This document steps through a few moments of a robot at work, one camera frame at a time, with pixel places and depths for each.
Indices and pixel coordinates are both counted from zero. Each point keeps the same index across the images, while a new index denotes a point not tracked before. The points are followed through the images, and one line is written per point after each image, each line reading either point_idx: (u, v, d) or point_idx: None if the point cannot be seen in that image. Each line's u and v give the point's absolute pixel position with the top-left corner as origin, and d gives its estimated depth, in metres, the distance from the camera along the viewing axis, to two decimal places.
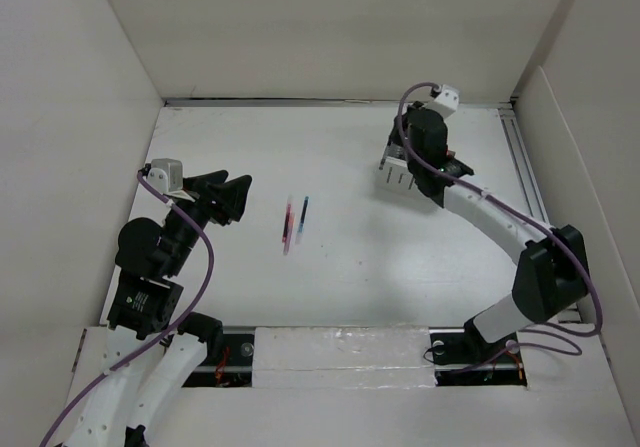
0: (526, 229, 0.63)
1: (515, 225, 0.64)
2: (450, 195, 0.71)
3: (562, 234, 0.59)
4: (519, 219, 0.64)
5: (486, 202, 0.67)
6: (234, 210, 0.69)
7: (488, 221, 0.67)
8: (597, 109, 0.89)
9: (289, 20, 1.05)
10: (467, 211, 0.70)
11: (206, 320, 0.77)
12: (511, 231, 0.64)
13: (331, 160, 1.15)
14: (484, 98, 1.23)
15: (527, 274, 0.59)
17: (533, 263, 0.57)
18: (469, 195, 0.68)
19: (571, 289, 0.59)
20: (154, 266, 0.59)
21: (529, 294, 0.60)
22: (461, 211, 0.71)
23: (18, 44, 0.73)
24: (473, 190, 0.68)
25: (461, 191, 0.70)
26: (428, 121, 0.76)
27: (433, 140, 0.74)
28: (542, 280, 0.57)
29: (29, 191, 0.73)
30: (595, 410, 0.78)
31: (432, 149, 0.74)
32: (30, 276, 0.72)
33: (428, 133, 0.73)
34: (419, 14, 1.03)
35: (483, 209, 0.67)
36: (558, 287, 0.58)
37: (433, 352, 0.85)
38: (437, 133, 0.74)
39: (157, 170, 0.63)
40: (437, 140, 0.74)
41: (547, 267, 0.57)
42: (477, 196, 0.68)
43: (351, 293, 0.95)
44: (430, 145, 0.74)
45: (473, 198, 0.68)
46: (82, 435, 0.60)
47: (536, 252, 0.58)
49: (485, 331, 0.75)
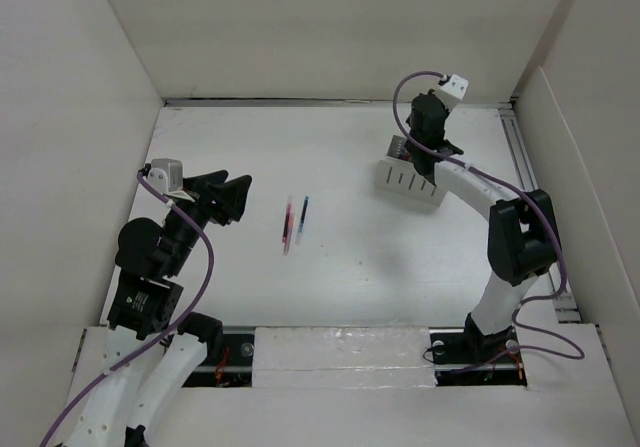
0: (501, 193, 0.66)
1: (492, 190, 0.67)
2: (438, 170, 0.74)
3: (532, 196, 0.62)
4: (495, 184, 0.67)
5: (469, 173, 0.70)
6: (234, 210, 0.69)
7: (468, 189, 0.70)
8: (597, 109, 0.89)
9: (289, 20, 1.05)
10: (452, 183, 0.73)
11: (206, 320, 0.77)
12: (487, 195, 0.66)
13: (331, 159, 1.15)
14: (484, 98, 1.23)
15: (496, 230, 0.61)
17: (501, 217, 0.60)
18: (454, 168, 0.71)
19: (539, 250, 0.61)
20: (154, 267, 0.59)
21: (500, 253, 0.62)
22: (446, 184, 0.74)
23: (17, 45, 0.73)
24: (457, 163, 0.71)
25: (447, 165, 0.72)
26: (430, 103, 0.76)
27: (432, 124, 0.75)
28: (510, 234, 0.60)
29: (29, 192, 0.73)
30: (595, 410, 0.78)
31: (430, 131, 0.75)
32: (30, 277, 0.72)
33: (427, 116, 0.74)
34: (419, 14, 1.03)
35: (465, 180, 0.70)
36: (528, 247, 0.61)
37: (433, 352, 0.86)
38: (437, 117, 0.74)
39: (157, 170, 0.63)
40: (436, 124, 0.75)
41: (514, 223, 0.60)
42: (461, 169, 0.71)
43: (351, 293, 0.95)
44: (429, 129, 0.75)
45: (457, 170, 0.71)
46: (82, 435, 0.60)
47: (505, 208, 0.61)
49: (478, 319, 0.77)
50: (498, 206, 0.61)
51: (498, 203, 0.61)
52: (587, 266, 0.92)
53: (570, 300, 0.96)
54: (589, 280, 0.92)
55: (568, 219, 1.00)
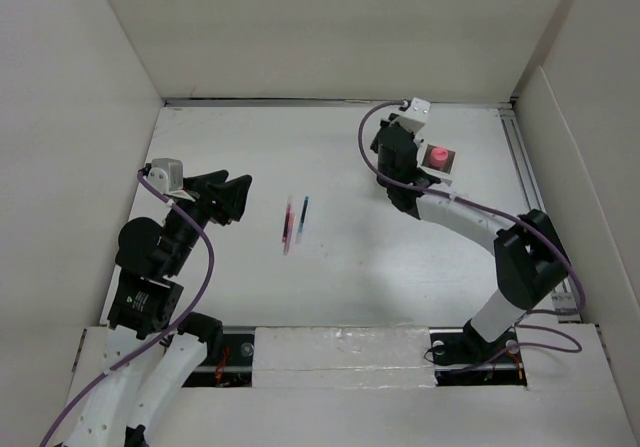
0: (496, 221, 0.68)
1: (486, 219, 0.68)
2: (420, 205, 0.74)
3: (529, 220, 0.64)
4: (488, 213, 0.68)
5: (456, 204, 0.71)
6: (234, 210, 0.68)
7: (460, 220, 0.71)
8: (597, 108, 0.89)
9: (289, 20, 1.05)
10: (438, 216, 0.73)
11: (206, 320, 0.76)
12: (484, 226, 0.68)
13: (331, 159, 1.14)
14: (483, 98, 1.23)
15: (505, 262, 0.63)
17: (507, 249, 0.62)
18: (438, 201, 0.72)
19: (551, 271, 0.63)
20: (155, 267, 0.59)
21: (513, 284, 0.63)
22: (433, 216, 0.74)
23: (18, 44, 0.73)
24: (441, 195, 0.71)
25: (430, 197, 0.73)
26: (399, 138, 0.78)
27: (404, 158, 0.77)
28: (519, 264, 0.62)
29: (29, 191, 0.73)
30: (595, 410, 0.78)
31: (403, 165, 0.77)
32: (30, 275, 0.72)
33: (400, 151, 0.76)
34: (420, 14, 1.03)
35: (456, 212, 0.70)
36: (540, 271, 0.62)
37: (433, 352, 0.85)
38: (408, 151, 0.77)
39: (157, 170, 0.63)
40: (407, 156, 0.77)
41: (521, 252, 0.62)
42: (447, 200, 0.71)
43: (351, 293, 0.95)
44: (402, 164, 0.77)
45: (442, 202, 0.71)
46: (81, 435, 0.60)
47: (508, 239, 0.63)
49: (479, 328, 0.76)
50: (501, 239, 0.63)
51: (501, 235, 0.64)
52: (587, 265, 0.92)
53: (570, 300, 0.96)
54: (589, 280, 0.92)
55: (568, 219, 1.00)
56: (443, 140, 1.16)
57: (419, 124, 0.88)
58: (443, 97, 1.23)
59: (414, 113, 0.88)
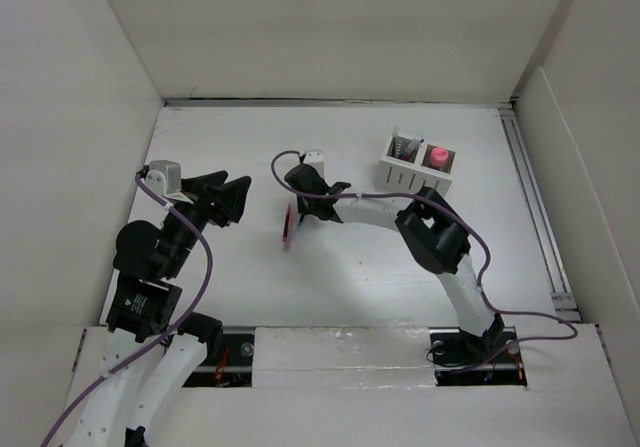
0: (396, 204, 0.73)
1: (388, 205, 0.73)
2: (339, 208, 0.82)
3: (422, 194, 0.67)
4: (387, 199, 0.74)
5: (363, 200, 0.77)
6: (233, 211, 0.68)
7: (370, 214, 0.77)
8: (597, 108, 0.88)
9: (288, 20, 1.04)
10: (356, 213, 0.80)
11: (206, 320, 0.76)
12: (387, 212, 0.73)
13: (330, 159, 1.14)
14: (483, 98, 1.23)
15: (411, 238, 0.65)
17: (407, 227, 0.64)
18: (350, 201, 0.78)
19: (452, 234, 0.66)
20: (153, 269, 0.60)
21: (424, 255, 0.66)
22: (352, 215, 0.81)
23: (17, 48, 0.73)
24: (349, 196, 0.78)
25: (343, 200, 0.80)
26: (299, 167, 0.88)
27: (307, 179, 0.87)
28: (423, 237, 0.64)
29: (29, 194, 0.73)
30: (594, 410, 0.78)
31: (310, 186, 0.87)
32: (30, 278, 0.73)
33: (299, 175, 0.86)
34: (419, 14, 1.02)
35: (363, 206, 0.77)
36: (442, 238, 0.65)
37: (433, 352, 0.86)
38: (307, 172, 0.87)
39: (155, 172, 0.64)
40: (310, 177, 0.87)
41: (420, 226, 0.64)
42: (355, 199, 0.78)
43: (350, 293, 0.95)
44: (308, 186, 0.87)
45: (353, 202, 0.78)
46: (82, 436, 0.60)
47: (407, 217, 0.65)
49: (465, 326, 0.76)
50: (401, 218, 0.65)
51: (401, 214, 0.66)
52: (587, 266, 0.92)
53: (570, 300, 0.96)
54: (589, 281, 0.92)
55: (568, 219, 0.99)
56: (443, 140, 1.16)
57: (318, 168, 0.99)
58: (442, 97, 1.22)
59: (310, 159, 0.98)
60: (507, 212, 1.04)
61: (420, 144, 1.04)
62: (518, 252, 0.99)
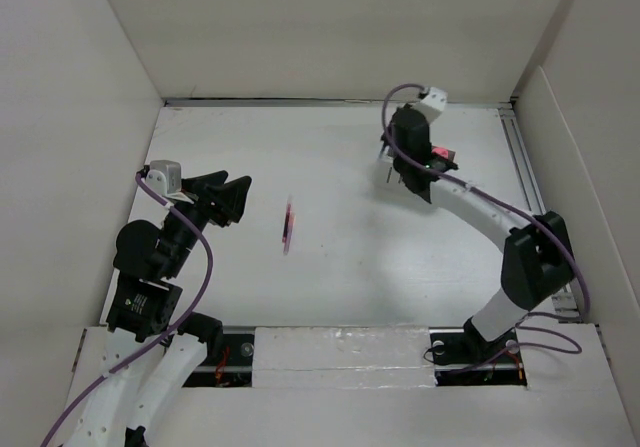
0: (509, 218, 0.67)
1: (500, 214, 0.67)
2: (434, 189, 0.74)
3: (544, 221, 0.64)
4: (502, 208, 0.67)
5: (471, 194, 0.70)
6: (233, 211, 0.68)
7: (473, 211, 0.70)
8: (597, 108, 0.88)
9: (288, 20, 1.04)
10: (452, 203, 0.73)
11: (206, 320, 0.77)
12: (496, 221, 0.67)
13: (330, 159, 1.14)
14: (483, 98, 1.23)
15: (513, 260, 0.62)
17: (517, 248, 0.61)
18: (454, 188, 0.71)
19: (556, 273, 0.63)
20: (154, 268, 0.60)
21: (517, 283, 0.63)
22: (444, 202, 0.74)
23: (17, 48, 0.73)
24: (458, 183, 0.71)
25: (445, 183, 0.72)
26: (414, 118, 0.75)
27: (416, 138, 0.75)
28: (527, 264, 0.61)
29: (29, 194, 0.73)
30: (594, 410, 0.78)
31: (416, 145, 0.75)
32: (30, 278, 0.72)
33: (411, 131, 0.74)
34: (419, 14, 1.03)
35: (469, 201, 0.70)
36: (545, 273, 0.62)
37: (433, 352, 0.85)
38: (420, 129, 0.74)
39: (155, 172, 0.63)
40: (421, 136, 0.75)
41: (532, 251, 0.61)
42: (462, 189, 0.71)
43: (351, 293, 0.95)
44: (415, 144, 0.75)
45: (458, 189, 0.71)
46: (82, 436, 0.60)
47: (519, 238, 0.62)
49: (479, 328, 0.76)
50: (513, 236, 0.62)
51: (514, 232, 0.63)
52: (586, 266, 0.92)
53: (570, 300, 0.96)
54: (589, 281, 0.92)
55: (568, 219, 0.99)
56: (443, 139, 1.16)
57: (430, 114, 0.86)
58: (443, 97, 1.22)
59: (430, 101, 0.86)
60: None
61: None
62: None
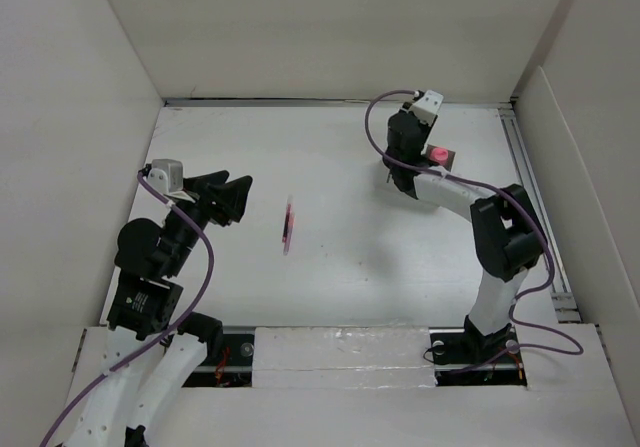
0: (478, 192, 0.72)
1: (469, 191, 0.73)
2: (418, 182, 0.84)
3: (509, 191, 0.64)
4: (471, 185, 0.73)
5: (447, 180, 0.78)
6: (234, 211, 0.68)
7: (449, 195, 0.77)
8: (596, 108, 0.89)
9: (289, 20, 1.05)
10: (435, 192, 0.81)
11: (205, 320, 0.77)
12: (466, 196, 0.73)
13: (331, 160, 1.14)
14: (483, 98, 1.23)
15: (480, 226, 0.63)
17: (481, 213, 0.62)
18: (432, 178, 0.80)
19: (526, 241, 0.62)
20: (154, 267, 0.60)
21: (488, 250, 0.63)
22: (428, 194, 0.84)
23: (18, 47, 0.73)
24: (434, 173, 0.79)
25: (427, 176, 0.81)
26: (407, 123, 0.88)
27: (408, 142, 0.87)
28: (493, 230, 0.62)
29: (29, 193, 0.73)
30: (594, 409, 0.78)
31: (407, 147, 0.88)
32: (29, 276, 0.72)
33: (404, 135, 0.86)
34: (419, 14, 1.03)
35: (444, 186, 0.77)
36: (514, 240, 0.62)
37: (433, 351, 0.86)
38: (412, 135, 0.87)
39: (157, 171, 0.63)
40: (412, 140, 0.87)
41: (496, 216, 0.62)
42: (439, 178, 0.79)
43: (350, 293, 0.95)
44: (407, 147, 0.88)
45: (436, 180, 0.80)
46: (82, 435, 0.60)
47: (485, 205, 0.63)
49: (476, 320, 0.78)
50: (478, 203, 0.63)
51: (479, 200, 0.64)
52: (586, 266, 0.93)
53: (570, 300, 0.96)
54: (588, 280, 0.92)
55: (568, 218, 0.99)
56: (443, 140, 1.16)
57: (424, 114, 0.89)
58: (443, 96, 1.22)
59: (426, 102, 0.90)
60: None
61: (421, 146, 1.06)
62: None
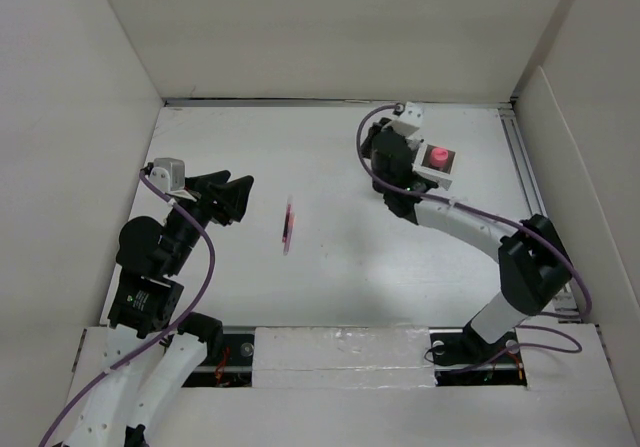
0: (498, 227, 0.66)
1: (488, 225, 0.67)
2: (420, 210, 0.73)
3: (533, 225, 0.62)
4: (489, 219, 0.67)
5: (456, 209, 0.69)
6: (235, 210, 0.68)
7: (463, 228, 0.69)
8: (596, 108, 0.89)
9: (289, 20, 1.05)
10: (440, 221, 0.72)
11: (205, 320, 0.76)
12: (486, 233, 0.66)
13: (330, 160, 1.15)
14: (483, 98, 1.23)
15: (510, 270, 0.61)
17: (512, 257, 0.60)
18: (439, 207, 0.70)
19: (555, 275, 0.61)
20: (155, 266, 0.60)
21: (517, 291, 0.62)
22: (432, 222, 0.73)
23: (18, 45, 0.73)
24: (441, 201, 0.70)
25: (430, 203, 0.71)
26: (395, 143, 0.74)
27: (400, 163, 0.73)
28: (526, 273, 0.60)
29: (29, 191, 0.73)
30: (594, 410, 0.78)
31: (398, 168, 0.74)
32: (30, 274, 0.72)
33: (396, 156, 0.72)
34: (419, 14, 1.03)
35: (455, 217, 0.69)
36: (544, 276, 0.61)
37: (433, 352, 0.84)
38: (403, 155, 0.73)
39: (159, 169, 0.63)
40: (403, 160, 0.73)
41: (526, 258, 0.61)
42: (446, 206, 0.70)
43: (349, 293, 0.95)
44: (398, 169, 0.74)
45: (443, 209, 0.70)
46: (82, 434, 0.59)
47: (512, 247, 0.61)
49: (479, 331, 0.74)
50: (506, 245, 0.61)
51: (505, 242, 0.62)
52: (586, 265, 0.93)
53: (570, 300, 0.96)
54: (588, 280, 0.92)
55: (568, 217, 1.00)
56: (443, 140, 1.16)
57: (407, 127, 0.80)
58: (443, 97, 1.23)
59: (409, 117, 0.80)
60: (508, 212, 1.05)
61: None
62: None
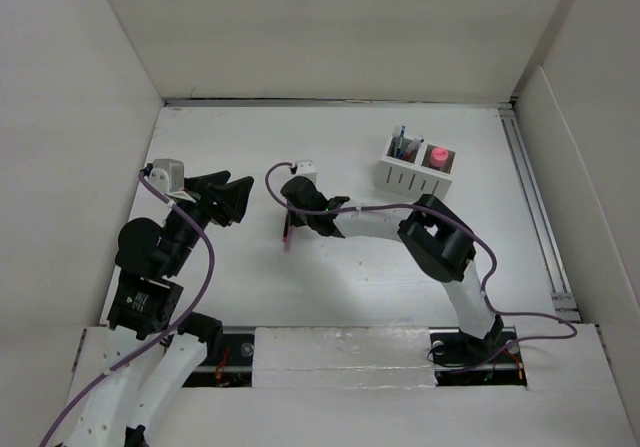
0: (397, 215, 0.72)
1: (389, 216, 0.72)
2: (339, 223, 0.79)
3: (423, 202, 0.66)
4: (388, 210, 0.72)
5: (363, 213, 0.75)
6: (235, 211, 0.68)
7: (373, 226, 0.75)
8: (596, 108, 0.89)
9: (290, 20, 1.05)
10: (357, 227, 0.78)
11: (207, 320, 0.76)
12: (390, 223, 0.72)
13: (330, 159, 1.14)
14: (484, 98, 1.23)
15: (415, 248, 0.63)
17: (411, 236, 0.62)
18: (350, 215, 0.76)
19: (455, 242, 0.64)
20: (155, 267, 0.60)
21: (432, 265, 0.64)
22: (353, 230, 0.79)
23: (17, 47, 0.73)
24: (349, 210, 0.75)
25: (343, 214, 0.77)
26: (296, 181, 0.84)
27: (306, 193, 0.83)
28: (427, 247, 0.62)
29: (29, 192, 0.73)
30: (594, 410, 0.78)
31: (308, 199, 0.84)
32: (29, 276, 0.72)
33: (298, 190, 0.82)
34: (419, 15, 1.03)
35: (365, 220, 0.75)
36: (447, 247, 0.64)
37: (433, 352, 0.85)
38: (305, 186, 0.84)
39: (158, 171, 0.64)
40: (309, 191, 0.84)
41: (424, 233, 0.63)
42: (355, 212, 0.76)
43: (348, 293, 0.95)
44: (308, 199, 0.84)
45: (355, 215, 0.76)
46: (82, 435, 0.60)
47: (410, 227, 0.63)
49: (469, 330, 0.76)
50: (403, 226, 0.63)
51: (403, 223, 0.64)
52: (586, 266, 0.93)
53: (570, 300, 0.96)
54: (588, 280, 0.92)
55: (568, 218, 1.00)
56: (443, 140, 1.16)
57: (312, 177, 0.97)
58: (443, 96, 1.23)
59: (303, 170, 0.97)
60: (508, 212, 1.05)
61: (420, 145, 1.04)
62: (519, 250, 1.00)
